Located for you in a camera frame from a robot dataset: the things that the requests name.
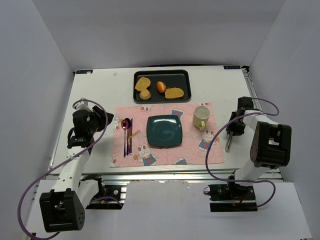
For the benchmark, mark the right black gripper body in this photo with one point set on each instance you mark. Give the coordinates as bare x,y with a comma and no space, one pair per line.
233,129

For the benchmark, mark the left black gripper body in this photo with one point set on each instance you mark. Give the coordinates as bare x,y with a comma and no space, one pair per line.
100,116

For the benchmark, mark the metal tongs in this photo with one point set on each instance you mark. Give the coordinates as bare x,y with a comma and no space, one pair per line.
228,142

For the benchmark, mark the glossy orange bread bun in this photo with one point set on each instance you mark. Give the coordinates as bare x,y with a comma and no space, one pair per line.
161,87

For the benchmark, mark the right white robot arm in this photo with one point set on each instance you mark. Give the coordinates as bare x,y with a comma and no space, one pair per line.
271,143

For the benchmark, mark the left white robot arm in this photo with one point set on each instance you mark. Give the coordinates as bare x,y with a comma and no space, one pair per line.
63,207

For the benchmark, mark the small round bread roll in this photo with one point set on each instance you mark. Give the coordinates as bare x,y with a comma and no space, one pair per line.
145,94

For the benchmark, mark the round toasted bread slice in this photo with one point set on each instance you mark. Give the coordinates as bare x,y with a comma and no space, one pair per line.
142,84

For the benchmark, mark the oval toasted bread slice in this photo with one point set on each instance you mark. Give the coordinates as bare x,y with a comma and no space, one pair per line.
174,93

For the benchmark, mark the iridescent spoon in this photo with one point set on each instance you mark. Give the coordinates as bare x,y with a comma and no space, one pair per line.
124,127

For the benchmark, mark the pale green mug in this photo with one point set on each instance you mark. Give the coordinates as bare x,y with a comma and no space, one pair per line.
201,116

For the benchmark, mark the iridescent knife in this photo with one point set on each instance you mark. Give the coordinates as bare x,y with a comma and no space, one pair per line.
129,137

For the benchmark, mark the pink bunny placemat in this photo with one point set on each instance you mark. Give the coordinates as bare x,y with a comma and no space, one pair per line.
192,151

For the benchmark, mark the left blue table label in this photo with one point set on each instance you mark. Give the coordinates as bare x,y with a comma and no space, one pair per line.
84,71

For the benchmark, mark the blue table label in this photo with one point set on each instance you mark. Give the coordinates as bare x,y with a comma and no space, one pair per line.
231,67
84,71

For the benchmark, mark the right blue table label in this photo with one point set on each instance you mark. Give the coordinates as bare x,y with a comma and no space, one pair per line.
231,67

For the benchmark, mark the dark teal square plate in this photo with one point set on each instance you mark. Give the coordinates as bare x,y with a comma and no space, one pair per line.
164,131

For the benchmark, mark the black baking tray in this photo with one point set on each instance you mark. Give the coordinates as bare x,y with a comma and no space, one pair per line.
171,78

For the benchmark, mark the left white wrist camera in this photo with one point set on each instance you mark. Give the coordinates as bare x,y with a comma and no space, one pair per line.
82,104

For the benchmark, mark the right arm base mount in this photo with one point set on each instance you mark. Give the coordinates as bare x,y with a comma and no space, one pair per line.
231,197

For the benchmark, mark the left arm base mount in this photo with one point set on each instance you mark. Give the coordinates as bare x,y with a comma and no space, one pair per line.
110,192

